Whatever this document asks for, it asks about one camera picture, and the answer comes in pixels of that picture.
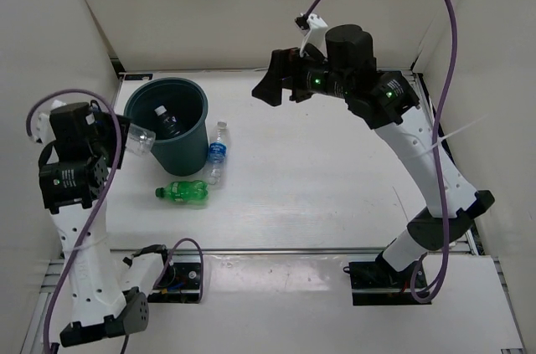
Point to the green plastic soda bottle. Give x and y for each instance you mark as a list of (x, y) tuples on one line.
[(184, 192)]

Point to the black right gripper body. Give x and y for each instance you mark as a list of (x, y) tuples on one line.
[(308, 73)]

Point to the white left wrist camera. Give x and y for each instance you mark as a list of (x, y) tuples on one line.
[(44, 133)]

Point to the small blue label water bottle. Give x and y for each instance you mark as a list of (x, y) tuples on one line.
[(217, 153)]

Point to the clear unlabelled plastic bottle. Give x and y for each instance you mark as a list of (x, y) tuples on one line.
[(170, 126)]

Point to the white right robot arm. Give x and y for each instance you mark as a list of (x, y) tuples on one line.
[(389, 106)]

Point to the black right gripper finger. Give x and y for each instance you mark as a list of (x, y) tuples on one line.
[(299, 91), (281, 73)]

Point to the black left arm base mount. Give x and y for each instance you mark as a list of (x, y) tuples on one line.
[(182, 282)]

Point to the blue label white cap bottle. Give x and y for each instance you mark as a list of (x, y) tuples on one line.
[(139, 140)]

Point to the dark green ribbed plastic bin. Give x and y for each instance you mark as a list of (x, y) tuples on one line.
[(176, 110)]

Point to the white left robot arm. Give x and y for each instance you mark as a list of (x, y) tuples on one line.
[(108, 299)]

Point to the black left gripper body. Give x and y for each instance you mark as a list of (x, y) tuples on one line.
[(105, 141)]

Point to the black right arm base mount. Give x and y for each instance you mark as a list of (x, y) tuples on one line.
[(372, 284)]

